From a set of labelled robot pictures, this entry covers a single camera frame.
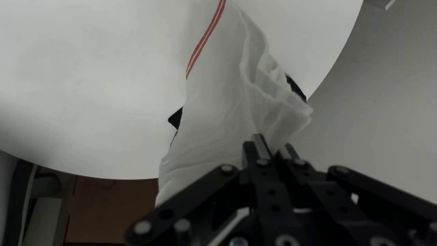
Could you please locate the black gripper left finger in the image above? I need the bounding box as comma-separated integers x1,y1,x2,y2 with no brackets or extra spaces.
125,141,293,246

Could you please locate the white towel with red stripes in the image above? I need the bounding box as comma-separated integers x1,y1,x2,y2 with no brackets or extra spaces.
156,0,312,205

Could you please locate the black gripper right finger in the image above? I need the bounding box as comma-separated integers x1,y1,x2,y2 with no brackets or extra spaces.
278,144,437,246

